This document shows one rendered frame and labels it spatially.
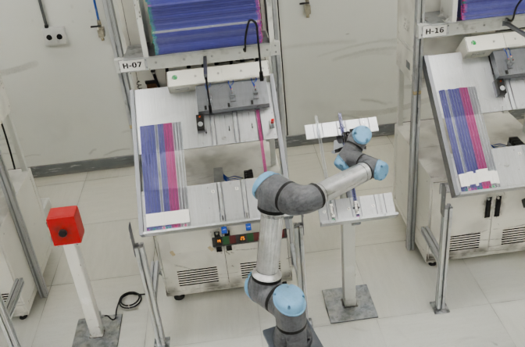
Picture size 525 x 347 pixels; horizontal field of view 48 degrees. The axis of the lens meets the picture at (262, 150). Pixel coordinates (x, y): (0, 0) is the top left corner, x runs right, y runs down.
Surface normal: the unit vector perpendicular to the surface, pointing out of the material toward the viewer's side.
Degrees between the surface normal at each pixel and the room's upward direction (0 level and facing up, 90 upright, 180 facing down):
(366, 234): 0
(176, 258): 90
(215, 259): 90
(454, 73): 44
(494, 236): 90
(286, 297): 7
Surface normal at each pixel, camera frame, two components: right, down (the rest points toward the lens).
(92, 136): 0.09, 0.47
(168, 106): 0.00, -0.30
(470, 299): -0.08, -0.87
